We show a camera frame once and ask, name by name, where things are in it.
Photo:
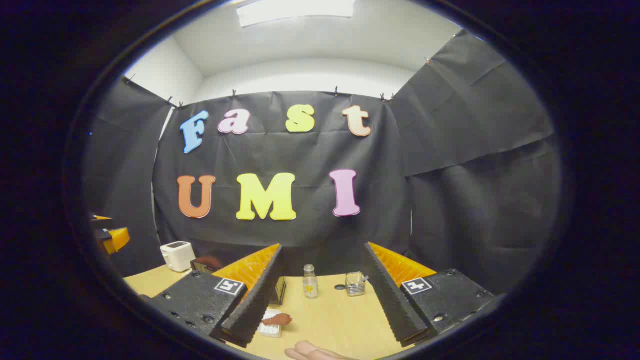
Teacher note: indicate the black electric oven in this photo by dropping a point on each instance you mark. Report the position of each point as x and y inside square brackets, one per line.
[279, 292]

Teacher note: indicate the brown chicken drumstick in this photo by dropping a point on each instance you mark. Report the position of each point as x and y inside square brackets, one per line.
[279, 319]

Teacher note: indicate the clear bottle with yellow label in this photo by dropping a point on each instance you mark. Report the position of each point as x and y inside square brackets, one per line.
[310, 285]

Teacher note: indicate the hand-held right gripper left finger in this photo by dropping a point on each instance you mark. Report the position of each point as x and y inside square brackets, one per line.
[260, 295]

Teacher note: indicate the white rectangular tray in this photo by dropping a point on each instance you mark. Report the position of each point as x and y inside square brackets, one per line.
[270, 331]

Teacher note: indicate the ceiling light panel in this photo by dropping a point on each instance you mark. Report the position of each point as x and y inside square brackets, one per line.
[295, 11]

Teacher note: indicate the white toaster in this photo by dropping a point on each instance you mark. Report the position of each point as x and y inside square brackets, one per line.
[177, 256]

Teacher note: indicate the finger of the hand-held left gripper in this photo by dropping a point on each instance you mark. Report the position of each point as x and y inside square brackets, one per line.
[101, 218]
[119, 239]

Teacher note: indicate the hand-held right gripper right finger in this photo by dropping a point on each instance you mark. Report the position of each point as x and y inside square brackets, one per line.
[387, 295]

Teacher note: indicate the black backdrop cloth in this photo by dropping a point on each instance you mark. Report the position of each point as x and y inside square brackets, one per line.
[450, 175]

